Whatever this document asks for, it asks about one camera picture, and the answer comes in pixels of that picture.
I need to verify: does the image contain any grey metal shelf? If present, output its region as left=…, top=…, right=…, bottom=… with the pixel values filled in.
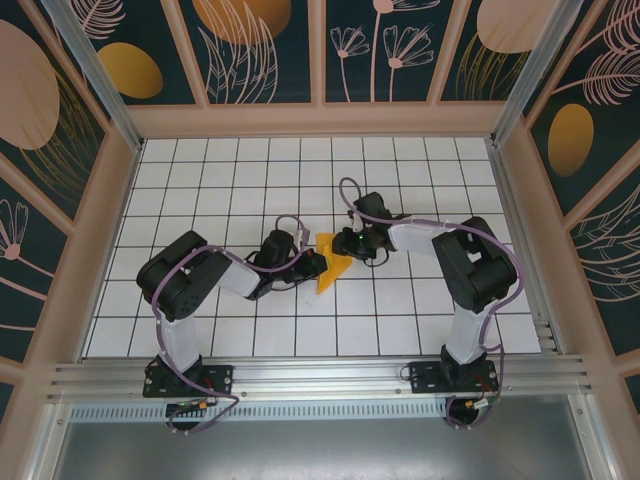
left=42, top=394, right=619, bottom=480

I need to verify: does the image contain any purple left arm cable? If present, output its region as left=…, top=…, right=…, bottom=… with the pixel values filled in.
left=151, top=214, right=311, bottom=437

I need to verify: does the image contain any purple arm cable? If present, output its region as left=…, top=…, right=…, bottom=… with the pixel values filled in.
left=339, top=177, right=524, bottom=432
left=151, top=214, right=311, bottom=437

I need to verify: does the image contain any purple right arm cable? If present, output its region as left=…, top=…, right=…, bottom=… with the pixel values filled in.
left=339, top=177, right=524, bottom=432

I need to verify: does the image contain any long aluminium mounting rail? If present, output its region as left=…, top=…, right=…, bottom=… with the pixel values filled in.
left=47, top=353, right=597, bottom=401

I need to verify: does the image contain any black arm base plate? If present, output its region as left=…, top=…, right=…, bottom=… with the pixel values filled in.
left=143, top=360, right=235, bottom=399
left=408, top=360, right=499, bottom=396

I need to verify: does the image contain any aluminium side rail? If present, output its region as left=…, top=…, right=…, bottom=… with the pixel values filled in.
left=487, top=139, right=560, bottom=355

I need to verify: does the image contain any slotted grey cable duct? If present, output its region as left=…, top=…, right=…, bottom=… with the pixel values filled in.
left=69, top=402, right=454, bottom=422

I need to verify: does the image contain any aluminium frame post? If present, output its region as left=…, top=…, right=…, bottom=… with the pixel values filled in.
left=41, top=0, right=147, bottom=154
left=488, top=0, right=576, bottom=147

